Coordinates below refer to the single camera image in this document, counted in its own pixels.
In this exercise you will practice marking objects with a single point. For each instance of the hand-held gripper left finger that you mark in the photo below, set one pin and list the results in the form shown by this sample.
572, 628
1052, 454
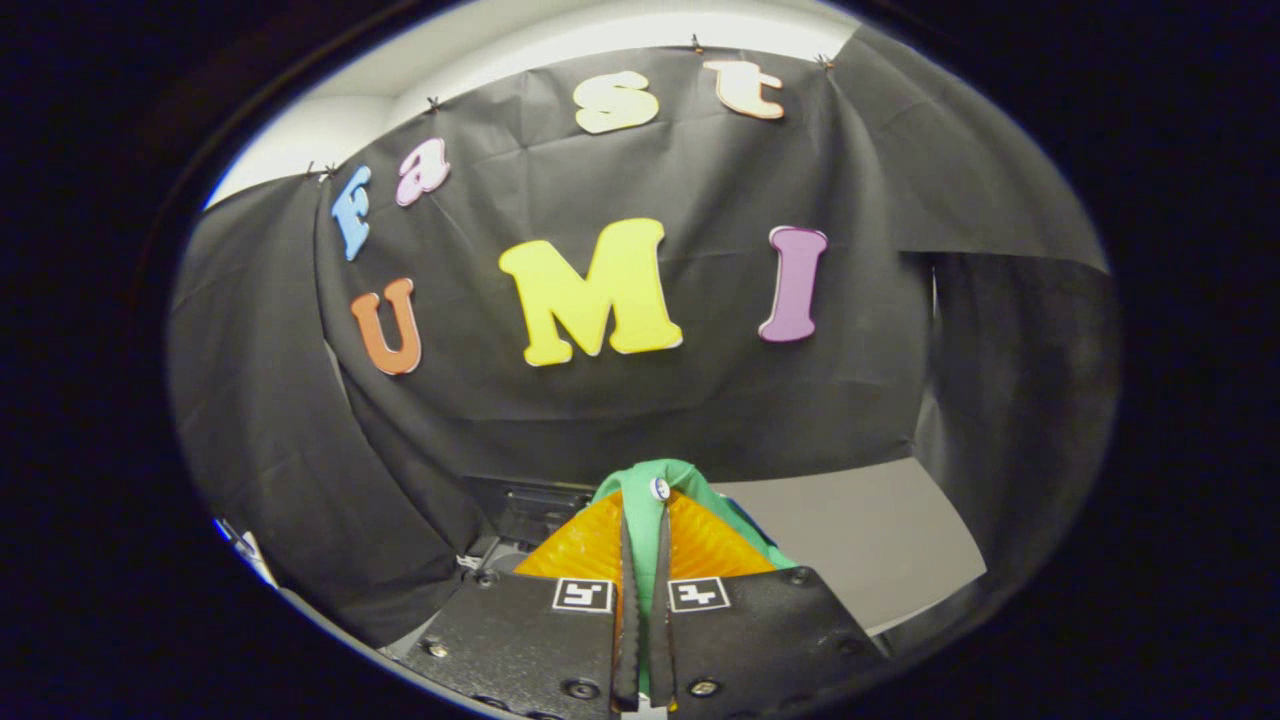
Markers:
628, 620

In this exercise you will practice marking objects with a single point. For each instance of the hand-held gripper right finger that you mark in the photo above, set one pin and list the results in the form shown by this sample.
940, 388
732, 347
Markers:
662, 620

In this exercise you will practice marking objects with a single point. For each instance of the green shirt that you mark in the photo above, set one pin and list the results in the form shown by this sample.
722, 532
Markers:
630, 476

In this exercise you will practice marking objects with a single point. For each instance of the black backdrop cloth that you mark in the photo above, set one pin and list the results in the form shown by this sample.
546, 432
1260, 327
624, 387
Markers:
600, 420

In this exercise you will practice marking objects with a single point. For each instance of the beige cabinet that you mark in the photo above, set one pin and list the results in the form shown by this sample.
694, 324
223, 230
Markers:
860, 540

